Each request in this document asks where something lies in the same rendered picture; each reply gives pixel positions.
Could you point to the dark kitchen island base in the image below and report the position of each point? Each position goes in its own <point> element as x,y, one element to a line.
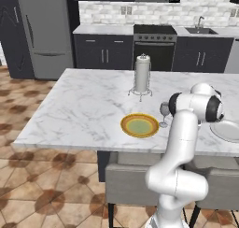
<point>102,166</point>

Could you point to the sink with tap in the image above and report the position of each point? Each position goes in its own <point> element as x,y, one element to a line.
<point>201,29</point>

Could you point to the stainless steel dishwasher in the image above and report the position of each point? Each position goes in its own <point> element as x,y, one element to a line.
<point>232,57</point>

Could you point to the dark base cabinet run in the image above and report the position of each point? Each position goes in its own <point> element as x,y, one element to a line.
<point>104,52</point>
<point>202,55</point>

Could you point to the dark tall cabinet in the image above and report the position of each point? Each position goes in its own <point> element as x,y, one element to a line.
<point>12,35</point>

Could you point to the wall socket plate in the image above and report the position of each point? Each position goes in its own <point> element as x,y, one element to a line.
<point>126,10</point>
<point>233,12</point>

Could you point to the grey upholstered chair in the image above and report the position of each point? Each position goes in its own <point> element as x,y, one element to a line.
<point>130,183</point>
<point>222,188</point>

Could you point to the yellow and green plate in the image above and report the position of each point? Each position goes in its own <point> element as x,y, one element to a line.
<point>139,125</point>

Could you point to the paper towel roll on stand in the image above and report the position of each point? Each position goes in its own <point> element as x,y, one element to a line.
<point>142,73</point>

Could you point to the white plate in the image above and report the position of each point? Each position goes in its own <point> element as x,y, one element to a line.
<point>228,131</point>

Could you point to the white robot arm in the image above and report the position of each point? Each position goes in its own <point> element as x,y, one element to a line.
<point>177,163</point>

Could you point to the black oven with knobs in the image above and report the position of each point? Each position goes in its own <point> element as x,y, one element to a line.
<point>154,46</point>

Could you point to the stainless steel fridge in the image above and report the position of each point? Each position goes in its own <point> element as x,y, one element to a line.
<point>45,32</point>

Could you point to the clear wine glass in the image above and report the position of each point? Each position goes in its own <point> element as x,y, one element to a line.
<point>164,111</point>

